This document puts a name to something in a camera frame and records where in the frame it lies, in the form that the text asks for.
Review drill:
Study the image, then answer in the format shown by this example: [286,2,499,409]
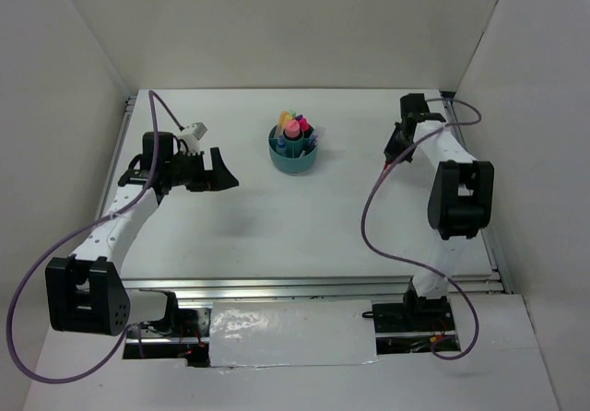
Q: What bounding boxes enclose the black gel pen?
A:
[305,126,325,154]

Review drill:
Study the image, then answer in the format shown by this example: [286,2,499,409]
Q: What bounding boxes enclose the pink bottle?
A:
[283,120,301,140]

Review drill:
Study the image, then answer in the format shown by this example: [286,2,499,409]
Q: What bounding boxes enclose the blue refill pen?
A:
[301,135,317,157]

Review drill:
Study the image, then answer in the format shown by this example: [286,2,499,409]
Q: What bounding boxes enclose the yellow highlighter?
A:
[275,112,289,138]

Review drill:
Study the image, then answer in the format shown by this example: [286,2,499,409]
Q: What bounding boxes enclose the black pink highlighter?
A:
[300,119,310,132]

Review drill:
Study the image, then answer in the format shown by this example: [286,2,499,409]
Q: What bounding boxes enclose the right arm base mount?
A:
[361,300,460,355]

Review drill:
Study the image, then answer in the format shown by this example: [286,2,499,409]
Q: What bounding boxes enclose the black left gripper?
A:
[165,147,239,193]

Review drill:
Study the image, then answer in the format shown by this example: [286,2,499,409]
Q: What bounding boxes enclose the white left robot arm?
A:
[45,132,239,336]

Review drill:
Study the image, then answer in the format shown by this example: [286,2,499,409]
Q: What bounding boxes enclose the teal round organizer container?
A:
[267,126,318,174]

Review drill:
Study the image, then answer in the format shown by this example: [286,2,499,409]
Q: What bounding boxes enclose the blue cap spray bottle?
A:
[276,135,287,157]

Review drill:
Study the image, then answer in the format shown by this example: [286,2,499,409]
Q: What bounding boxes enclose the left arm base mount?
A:
[124,302,213,369]

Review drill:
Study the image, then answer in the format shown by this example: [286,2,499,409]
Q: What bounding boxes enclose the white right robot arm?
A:
[383,93,494,330]

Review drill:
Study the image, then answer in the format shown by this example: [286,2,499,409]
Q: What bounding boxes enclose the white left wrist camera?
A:
[178,122,207,154]

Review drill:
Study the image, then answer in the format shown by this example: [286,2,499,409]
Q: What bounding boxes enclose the aluminium table frame rail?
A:
[120,89,502,298]

